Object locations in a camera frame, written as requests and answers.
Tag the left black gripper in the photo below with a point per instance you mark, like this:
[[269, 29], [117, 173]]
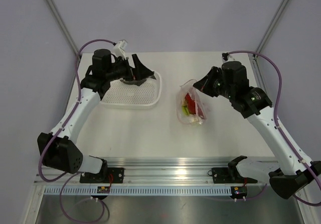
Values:
[[140, 72]]

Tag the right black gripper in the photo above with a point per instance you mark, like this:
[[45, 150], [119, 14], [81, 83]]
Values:
[[204, 85]]

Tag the grey toy fish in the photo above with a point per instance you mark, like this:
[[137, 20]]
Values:
[[137, 82]]

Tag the white plastic basket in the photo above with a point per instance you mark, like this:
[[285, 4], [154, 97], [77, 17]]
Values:
[[130, 96]]

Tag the red toy lobster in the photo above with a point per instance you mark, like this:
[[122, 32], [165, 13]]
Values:
[[191, 104]]

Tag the clear zip top bag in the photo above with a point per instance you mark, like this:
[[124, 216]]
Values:
[[200, 117]]

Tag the green toy leek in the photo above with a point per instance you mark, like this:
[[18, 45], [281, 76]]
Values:
[[185, 110]]

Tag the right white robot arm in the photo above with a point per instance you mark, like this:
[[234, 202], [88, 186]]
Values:
[[294, 169]]

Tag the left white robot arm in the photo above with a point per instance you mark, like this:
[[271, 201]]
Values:
[[58, 148]]

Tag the right small circuit board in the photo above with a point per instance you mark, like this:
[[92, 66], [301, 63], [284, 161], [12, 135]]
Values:
[[239, 191]]

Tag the small circuit board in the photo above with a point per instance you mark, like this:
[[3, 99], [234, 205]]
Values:
[[239, 191], [103, 189]]

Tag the left small circuit board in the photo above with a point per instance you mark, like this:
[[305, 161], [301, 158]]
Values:
[[103, 189]]

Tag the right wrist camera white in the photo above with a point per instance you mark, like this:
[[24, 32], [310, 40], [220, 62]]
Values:
[[227, 57]]

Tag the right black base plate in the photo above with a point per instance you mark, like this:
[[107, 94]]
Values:
[[223, 175]]

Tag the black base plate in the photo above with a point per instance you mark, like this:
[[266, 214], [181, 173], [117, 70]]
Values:
[[223, 175], [116, 175]]

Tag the aluminium mounting rail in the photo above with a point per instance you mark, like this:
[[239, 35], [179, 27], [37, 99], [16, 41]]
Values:
[[167, 171]]

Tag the left aluminium frame post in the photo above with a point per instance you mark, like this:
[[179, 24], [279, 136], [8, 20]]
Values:
[[51, 5]]

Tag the aluminium frame post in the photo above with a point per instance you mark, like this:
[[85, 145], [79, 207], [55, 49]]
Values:
[[51, 5], [273, 25]]

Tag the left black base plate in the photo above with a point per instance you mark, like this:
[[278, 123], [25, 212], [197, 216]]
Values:
[[116, 175]]

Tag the right aluminium frame post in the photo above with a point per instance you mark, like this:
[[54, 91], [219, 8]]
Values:
[[273, 25]]

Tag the white slotted cable duct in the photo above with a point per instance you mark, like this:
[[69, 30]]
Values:
[[142, 191]]

